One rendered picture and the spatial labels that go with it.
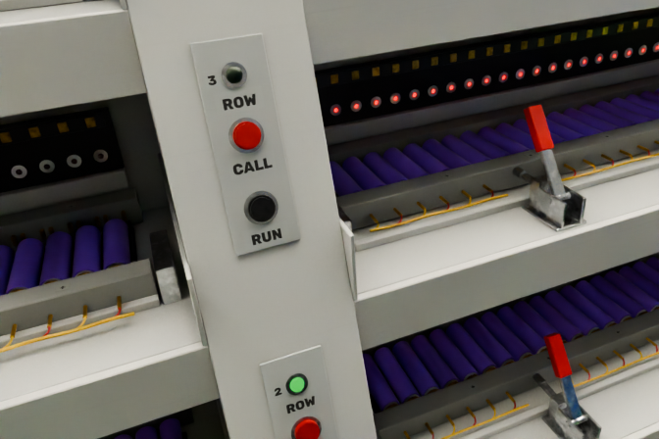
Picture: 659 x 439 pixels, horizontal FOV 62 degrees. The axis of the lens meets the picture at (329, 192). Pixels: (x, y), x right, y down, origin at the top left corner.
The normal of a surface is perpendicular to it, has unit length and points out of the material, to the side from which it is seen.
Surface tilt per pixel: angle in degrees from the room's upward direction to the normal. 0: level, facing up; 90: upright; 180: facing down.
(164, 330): 17
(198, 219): 90
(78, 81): 107
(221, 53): 90
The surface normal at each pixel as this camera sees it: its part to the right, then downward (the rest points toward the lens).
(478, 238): -0.07, -0.88
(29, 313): 0.35, 0.43
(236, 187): 0.32, 0.15
